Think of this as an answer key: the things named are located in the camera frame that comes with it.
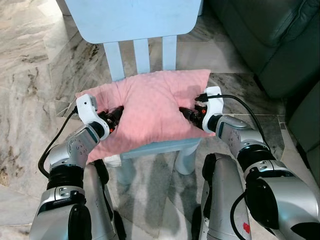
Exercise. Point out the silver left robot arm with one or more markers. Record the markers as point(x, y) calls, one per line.
point(75, 150)

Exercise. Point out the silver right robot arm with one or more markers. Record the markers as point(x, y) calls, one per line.
point(285, 200)

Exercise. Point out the grey-green leather sofa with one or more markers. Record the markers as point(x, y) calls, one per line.
point(280, 40)

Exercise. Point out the small white tag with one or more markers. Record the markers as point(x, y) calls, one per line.
point(112, 160)

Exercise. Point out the silver left robot leg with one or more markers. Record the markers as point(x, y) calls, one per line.
point(100, 205)

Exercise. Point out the silver robot leg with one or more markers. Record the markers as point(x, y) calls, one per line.
point(220, 200)
point(100, 205)

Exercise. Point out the silver right robot leg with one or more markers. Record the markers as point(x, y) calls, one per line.
point(220, 200)

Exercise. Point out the light blue wooden chair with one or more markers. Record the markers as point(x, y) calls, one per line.
point(130, 20)

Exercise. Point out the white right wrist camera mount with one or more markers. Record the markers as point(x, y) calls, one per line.
point(214, 107)

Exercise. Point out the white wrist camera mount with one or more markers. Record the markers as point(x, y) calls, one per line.
point(89, 107)
point(214, 107)

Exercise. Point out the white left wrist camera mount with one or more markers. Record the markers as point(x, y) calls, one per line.
point(89, 107)

